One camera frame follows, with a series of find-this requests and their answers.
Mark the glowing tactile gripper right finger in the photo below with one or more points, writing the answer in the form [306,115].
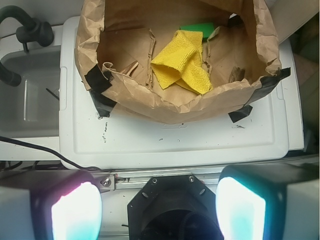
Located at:
[269,201]

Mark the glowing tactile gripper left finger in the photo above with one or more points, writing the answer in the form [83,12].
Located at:
[49,205]

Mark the yellow woven cloth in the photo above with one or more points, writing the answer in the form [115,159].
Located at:
[181,63]

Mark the white plastic bin lid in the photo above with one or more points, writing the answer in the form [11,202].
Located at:
[125,141]

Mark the black tape piece lower right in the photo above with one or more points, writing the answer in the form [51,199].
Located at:
[240,114]

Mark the grey sink basin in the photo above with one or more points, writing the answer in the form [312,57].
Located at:
[31,109]

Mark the black tape strip right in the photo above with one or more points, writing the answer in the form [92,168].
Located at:
[268,83]

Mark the black tape strip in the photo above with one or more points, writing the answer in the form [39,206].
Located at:
[99,82]
[268,83]

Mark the black tape strip left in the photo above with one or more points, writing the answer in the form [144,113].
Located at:
[99,82]

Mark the brown paper bag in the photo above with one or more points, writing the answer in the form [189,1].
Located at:
[124,36]

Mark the black faucet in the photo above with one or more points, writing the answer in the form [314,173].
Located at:
[31,30]

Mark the green sponge block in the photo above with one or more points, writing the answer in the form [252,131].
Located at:
[206,28]

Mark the aluminium rail with bracket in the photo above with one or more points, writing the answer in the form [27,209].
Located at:
[130,179]

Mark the black octagonal mount plate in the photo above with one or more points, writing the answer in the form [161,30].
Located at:
[182,211]

